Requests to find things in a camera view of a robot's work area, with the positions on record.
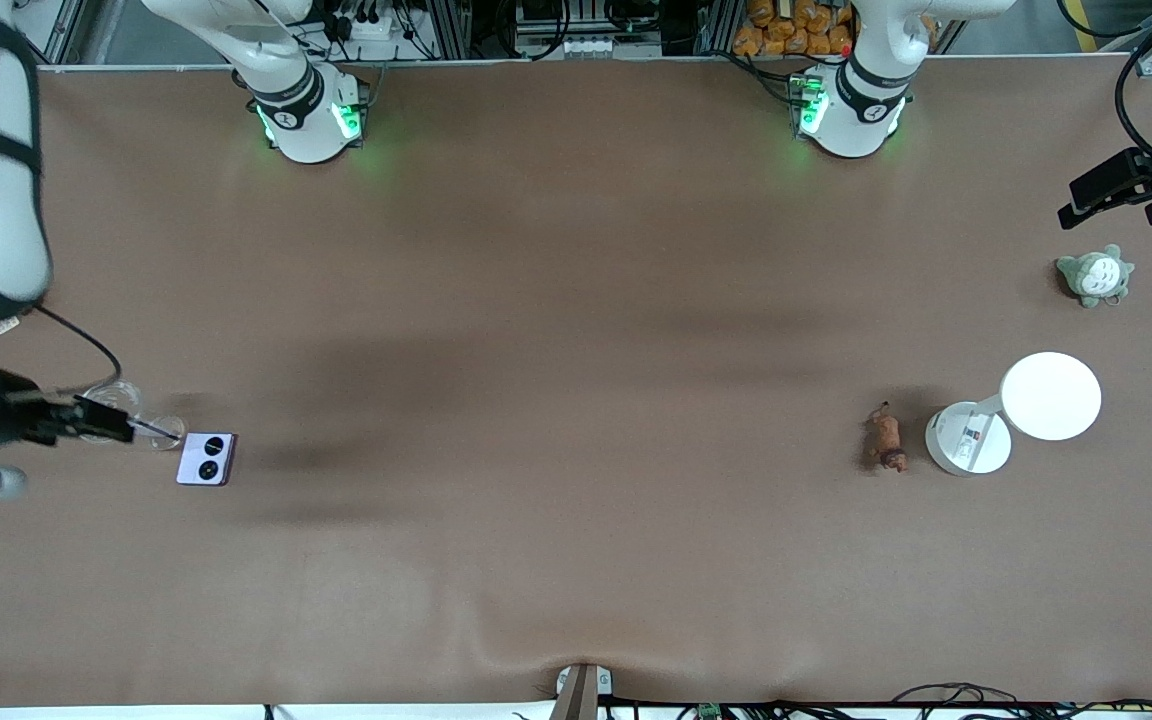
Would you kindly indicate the black drinking straw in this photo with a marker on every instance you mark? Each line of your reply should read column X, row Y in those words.
column 156, row 430

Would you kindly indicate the white power strip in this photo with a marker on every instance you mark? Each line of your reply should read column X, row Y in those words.
column 376, row 28

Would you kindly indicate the white terminal block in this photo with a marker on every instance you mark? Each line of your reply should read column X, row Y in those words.
column 576, row 47

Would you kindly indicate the clear plastic cup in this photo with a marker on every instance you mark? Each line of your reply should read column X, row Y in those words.
column 168, row 432

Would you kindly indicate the grey-green plush toy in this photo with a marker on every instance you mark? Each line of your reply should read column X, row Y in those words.
column 1096, row 277

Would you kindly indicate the white round desk lamp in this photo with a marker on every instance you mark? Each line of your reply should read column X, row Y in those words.
column 1051, row 395

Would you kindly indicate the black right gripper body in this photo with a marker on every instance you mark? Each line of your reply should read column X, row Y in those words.
column 14, row 418

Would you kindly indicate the pile of orange plush toys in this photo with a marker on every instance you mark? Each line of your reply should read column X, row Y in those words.
column 786, row 35

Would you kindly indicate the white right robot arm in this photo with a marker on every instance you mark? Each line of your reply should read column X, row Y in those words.
column 11, row 230

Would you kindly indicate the brown lion statue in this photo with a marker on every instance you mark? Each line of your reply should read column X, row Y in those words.
column 884, row 435

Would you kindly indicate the grey metal camera bracket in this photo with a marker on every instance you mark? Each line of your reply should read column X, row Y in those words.
column 581, row 695

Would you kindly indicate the lilac folding phone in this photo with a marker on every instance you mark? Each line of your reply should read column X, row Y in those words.
column 206, row 458

